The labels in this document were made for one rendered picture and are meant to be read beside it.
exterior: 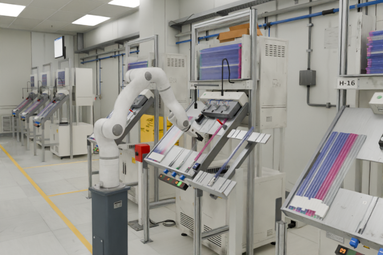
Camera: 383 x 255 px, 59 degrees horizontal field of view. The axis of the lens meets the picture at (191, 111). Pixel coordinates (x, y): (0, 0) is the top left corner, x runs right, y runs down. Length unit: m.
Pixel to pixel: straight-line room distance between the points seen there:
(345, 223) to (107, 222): 1.29
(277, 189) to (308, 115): 1.33
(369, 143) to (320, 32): 2.30
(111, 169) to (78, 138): 4.79
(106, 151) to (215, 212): 1.04
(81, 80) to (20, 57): 4.19
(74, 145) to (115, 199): 4.79
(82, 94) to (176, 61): 3.28
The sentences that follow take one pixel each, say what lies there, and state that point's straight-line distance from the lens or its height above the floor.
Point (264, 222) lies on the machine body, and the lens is 2.92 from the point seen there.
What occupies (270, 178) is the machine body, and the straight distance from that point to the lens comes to 2.86.
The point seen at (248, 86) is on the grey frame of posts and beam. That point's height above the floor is 1.33.
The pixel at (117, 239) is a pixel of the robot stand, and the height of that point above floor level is 0.39.
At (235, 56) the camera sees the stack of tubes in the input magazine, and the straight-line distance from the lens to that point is 2.61.
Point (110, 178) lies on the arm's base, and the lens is 2.13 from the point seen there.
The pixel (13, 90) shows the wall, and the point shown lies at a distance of 10.73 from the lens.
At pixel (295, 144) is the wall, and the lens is 4.17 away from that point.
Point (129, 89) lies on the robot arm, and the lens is 2.15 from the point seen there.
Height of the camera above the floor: 1.30
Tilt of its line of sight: 3 degrees down
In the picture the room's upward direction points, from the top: straight up
